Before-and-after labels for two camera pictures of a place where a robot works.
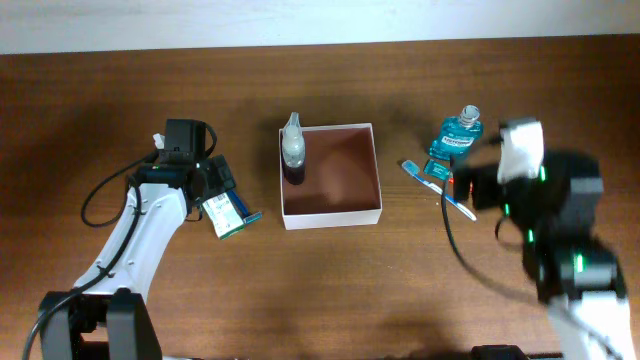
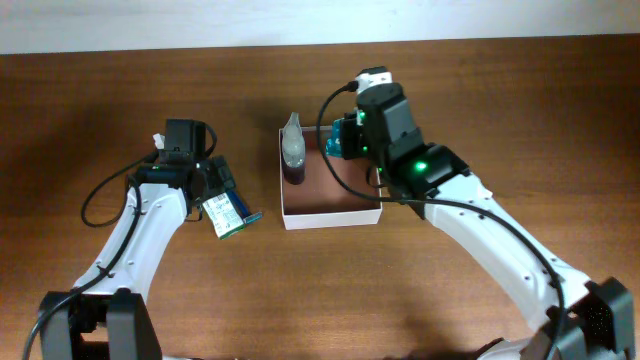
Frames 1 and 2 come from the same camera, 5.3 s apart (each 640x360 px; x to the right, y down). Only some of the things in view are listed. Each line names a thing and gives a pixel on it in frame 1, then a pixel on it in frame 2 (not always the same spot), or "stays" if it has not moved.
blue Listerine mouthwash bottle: [458, 133] to [333, 145]
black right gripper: [462, 180] to [351, 140]
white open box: [341, 186] stays
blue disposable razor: [247, 218] stays
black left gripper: [219, 174] stays
